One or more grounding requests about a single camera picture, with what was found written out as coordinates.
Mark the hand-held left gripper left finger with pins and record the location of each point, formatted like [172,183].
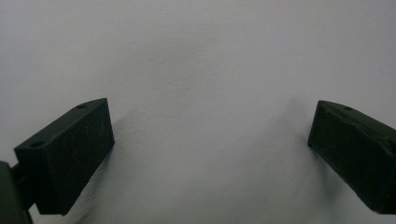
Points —
[67,158]

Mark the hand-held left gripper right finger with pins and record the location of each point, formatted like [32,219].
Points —
[355,155]

